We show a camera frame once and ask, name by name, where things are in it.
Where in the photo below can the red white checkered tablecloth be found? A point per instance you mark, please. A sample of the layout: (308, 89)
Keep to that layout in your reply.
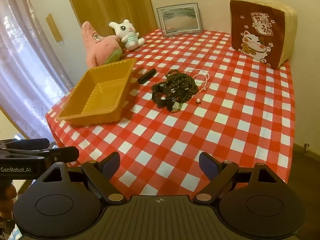
(200, 130)

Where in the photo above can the yellow plastic tray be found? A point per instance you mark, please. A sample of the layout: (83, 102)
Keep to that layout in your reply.
(105, 92)

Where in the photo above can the brown lucky cat cushion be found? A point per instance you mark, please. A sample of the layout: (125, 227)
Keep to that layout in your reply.
(255, 30)

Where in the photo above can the wooden door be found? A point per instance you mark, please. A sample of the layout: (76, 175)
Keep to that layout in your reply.
(112, 2)

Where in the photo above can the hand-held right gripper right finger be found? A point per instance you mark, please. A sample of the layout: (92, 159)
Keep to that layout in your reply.
(207, 166)

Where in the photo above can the framed landscape picture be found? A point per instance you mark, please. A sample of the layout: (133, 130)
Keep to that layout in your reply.
(178, 18)

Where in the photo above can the small wristwatch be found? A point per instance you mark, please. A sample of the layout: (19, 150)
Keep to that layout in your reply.
(176, 107)

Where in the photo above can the person's left hand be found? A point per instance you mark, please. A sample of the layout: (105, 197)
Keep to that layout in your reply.
(6, 197)

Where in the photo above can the pink starfish plush toy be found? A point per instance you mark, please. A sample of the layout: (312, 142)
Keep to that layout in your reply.
(100, 47)

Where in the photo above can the white lace curtain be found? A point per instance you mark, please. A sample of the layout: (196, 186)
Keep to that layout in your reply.
(22, 67)

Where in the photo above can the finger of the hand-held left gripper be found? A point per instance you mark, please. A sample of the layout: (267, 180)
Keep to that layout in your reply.
(67, 155)
(27, 143)

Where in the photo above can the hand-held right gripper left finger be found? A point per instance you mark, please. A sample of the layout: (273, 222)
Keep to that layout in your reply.
(111, 164)

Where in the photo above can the black wristband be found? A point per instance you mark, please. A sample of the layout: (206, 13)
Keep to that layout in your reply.
(155, 97)

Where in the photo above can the white rabbit plush toy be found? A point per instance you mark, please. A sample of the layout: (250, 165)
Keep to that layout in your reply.
(127, 33)

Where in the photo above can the metal door stopper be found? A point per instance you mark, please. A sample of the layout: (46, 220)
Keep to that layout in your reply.
(306, 147)

